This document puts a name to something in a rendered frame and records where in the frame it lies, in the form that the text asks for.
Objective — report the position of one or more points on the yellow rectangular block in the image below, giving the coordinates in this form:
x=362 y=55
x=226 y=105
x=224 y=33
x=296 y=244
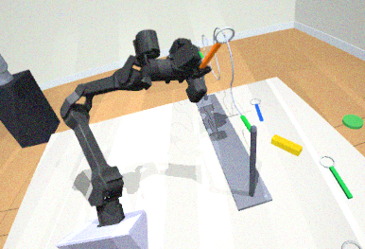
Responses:
x=286 y=145

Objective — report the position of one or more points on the orange bar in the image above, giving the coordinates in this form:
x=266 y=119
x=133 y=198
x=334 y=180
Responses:
x=216 y=46

